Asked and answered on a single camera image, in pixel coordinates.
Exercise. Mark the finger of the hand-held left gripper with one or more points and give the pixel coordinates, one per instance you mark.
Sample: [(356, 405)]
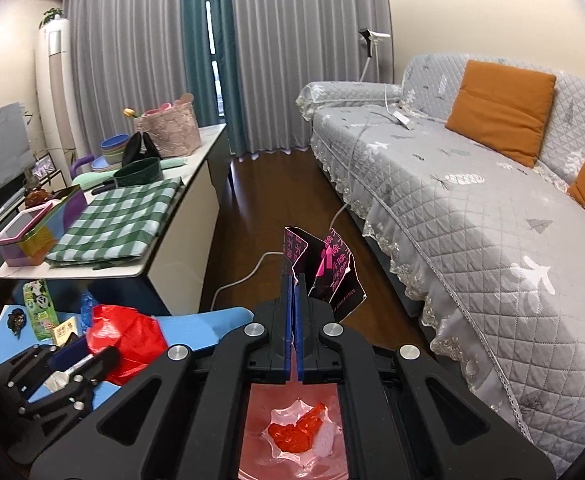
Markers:
[(27, 365), (62, 407)]

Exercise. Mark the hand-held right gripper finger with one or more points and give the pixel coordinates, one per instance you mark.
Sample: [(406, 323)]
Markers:
[(300, 320), (288, 320)]

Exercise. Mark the silver white wrapper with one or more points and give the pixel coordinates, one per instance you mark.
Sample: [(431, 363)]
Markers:
[(65, 381)]

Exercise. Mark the black and pink wrapper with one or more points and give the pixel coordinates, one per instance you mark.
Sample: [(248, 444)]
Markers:
[(332, 265)]

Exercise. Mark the pink round plate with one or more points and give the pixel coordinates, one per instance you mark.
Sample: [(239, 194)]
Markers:
[(257, 410)]

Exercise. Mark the dark crumpled wrapper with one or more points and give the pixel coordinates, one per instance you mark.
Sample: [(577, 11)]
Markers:
[(16, 322)]

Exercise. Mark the yellow snack packet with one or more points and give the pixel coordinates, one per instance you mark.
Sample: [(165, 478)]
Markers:
[(65, 331)]

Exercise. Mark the green panda snack packet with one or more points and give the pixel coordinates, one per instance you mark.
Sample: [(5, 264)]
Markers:
[(42, 310)]

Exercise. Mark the blue plastic wrapper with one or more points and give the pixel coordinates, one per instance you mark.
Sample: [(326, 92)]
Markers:
[(87, 310)]

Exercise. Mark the red plastic bag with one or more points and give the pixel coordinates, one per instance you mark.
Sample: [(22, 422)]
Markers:
[(122, 332)]

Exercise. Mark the blue foam mat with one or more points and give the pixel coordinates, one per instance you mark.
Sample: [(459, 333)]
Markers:
[(192, 330)]

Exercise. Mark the red crumpled wrapper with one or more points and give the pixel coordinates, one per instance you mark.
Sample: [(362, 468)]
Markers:
[(297, 430)]

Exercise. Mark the colourful tin box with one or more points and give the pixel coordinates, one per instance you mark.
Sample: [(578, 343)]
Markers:
[(32, 247)]

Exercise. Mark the clear plastic wrapper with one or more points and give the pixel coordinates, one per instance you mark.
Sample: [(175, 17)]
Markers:
[(327, 442)]

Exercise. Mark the white coffee table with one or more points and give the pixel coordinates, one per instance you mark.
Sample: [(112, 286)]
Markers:
[(192, 230)]

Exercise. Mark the brown teapot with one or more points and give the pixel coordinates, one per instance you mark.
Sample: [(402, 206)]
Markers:
[(36, 196)]

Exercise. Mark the green checked cloth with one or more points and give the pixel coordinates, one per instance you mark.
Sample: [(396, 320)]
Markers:
[(117, 220)]

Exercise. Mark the grey quilted sofa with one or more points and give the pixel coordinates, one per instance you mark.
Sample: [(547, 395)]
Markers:
[(447, 210)]

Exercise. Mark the mint green tray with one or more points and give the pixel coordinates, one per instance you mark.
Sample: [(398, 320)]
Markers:
[(90, 179)]

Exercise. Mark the purple curved object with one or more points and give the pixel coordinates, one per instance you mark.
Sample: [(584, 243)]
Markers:
[(80, 162)]

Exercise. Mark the dark green bowl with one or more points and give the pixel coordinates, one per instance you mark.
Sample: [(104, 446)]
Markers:
[(137, 175)]

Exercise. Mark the grey television cover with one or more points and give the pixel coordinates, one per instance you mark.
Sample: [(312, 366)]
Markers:
[(2, 145)]

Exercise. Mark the white power adapter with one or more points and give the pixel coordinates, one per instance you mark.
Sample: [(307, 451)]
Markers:
[(403, 119)]

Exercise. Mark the stack of pastel bowls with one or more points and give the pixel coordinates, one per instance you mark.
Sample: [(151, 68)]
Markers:
[(115, 147)]

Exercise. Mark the yellow tulip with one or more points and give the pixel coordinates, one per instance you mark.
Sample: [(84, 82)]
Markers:
[(130, 113)]

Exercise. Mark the grey curtain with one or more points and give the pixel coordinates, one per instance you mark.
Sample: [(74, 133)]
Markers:
[(122, 50), (302, 50)]

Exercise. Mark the standing air conditioner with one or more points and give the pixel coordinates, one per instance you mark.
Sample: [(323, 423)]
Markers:
[(60, 85)]

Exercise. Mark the teal curtain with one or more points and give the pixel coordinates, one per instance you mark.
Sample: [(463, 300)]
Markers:
[(195, 50)]

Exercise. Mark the white floor lamp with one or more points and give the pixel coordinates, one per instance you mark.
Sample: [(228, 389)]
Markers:
[(372, 36)]

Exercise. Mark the green potted plant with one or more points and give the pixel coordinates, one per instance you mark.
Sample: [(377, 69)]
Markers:
[(52, 16)]

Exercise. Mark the small photo frame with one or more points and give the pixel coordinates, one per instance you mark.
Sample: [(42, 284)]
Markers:
[(43, 166)]

